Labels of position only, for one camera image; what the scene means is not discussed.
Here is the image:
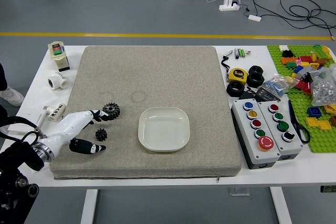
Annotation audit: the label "white flat panel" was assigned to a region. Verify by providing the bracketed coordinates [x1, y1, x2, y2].
[6, 108, 46, 137]

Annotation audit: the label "small black gear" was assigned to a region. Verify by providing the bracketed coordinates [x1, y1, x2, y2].
[94, 129, 107, 141]

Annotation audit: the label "cream switch box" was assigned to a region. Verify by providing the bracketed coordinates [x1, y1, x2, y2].
[48, 40, 70, 72]

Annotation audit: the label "big dark metal gear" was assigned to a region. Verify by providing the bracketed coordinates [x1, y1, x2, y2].
[102, 103, 121, 121]

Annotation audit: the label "five-button control box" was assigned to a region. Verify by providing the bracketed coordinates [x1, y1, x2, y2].
[230, 99, 281, 170]

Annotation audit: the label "blue square brick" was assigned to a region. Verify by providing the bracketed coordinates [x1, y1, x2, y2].
[307, 106, 322, 118]

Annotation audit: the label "green brick baseplate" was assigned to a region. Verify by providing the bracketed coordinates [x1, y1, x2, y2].
[266, 44, 336, 154]

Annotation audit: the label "plastic bag of silver nuts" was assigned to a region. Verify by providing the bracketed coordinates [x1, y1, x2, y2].
[310, 63, 336, 107]

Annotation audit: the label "yellow tape measure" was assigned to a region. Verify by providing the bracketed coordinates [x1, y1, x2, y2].
[227, 67, 248, 83]

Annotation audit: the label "four-button control box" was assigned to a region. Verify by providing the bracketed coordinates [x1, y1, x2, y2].
[258, 100, 304, 161]

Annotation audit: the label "white square dish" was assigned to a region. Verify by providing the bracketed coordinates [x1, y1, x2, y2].
[138, 106, 191, 153]

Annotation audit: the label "white power strip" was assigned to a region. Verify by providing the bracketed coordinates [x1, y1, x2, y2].
[219, 0, 241, 12]

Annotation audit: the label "big black hex nut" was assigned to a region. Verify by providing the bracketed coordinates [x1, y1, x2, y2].
[226, 81, 246, 97]
[247, 72, 265, 87]
[248, 65, 264, 76]

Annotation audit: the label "white pipe tee fitting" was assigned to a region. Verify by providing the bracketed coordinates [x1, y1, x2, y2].
[47, 71, 70, 91]

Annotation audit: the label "silver usb stick with lanyard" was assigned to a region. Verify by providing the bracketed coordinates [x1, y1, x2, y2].
[221, 49, 234, 74]

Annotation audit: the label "person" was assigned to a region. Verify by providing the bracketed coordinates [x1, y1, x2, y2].
[0, 62, 25, 107]

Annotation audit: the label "white table leg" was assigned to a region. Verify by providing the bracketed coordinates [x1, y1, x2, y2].
[270, 187, 291, 224]
[80, 189, 98, 224]

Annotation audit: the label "black scissors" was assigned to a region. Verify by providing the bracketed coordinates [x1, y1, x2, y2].
[288, 100, 311, 144]

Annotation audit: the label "long black floor cable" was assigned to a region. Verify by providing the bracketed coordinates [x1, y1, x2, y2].
[279, 0, 336, 38]

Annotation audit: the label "orange brick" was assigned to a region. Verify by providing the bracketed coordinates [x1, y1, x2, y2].
[281, 56, 299, 65]

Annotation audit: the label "black small pouch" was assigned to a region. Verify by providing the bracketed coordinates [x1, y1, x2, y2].
[239, 87, 259, 101]

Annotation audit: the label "black display module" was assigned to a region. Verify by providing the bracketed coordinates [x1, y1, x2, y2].
[256, 87, 281, 102]

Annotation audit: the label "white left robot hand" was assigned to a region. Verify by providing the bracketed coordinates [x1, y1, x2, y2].
[41, 109, 109, 160]

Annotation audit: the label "white pipe piece with writing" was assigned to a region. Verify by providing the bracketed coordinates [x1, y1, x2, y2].
[43, 102, 66, 122]

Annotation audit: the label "plastic bag of blue parts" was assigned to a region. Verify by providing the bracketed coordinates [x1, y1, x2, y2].
[258, 74, 299, 96]

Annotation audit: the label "grey-brown mat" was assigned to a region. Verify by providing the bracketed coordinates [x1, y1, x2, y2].
[49, 46, 243, 180]

